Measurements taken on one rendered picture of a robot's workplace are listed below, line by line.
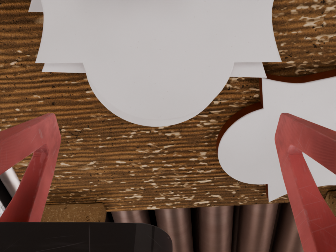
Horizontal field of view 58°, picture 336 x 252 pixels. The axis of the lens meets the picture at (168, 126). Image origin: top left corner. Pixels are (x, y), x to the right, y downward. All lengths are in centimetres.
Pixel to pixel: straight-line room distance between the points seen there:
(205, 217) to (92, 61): 24
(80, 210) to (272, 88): 20
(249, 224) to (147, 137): 18
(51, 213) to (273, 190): 20
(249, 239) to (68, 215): 21
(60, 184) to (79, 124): 7
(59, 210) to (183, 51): 20
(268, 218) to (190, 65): 24
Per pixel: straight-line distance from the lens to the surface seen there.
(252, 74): 19
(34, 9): 19
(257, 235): 39
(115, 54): 16
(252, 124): 23
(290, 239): 42
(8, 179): 33
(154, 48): 16
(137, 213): 35
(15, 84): 24
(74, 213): 30
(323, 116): 25
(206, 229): 38
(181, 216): 35
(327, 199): 33
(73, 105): 23
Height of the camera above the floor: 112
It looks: 53 degrees down
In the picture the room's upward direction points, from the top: 179 degrees clockwise
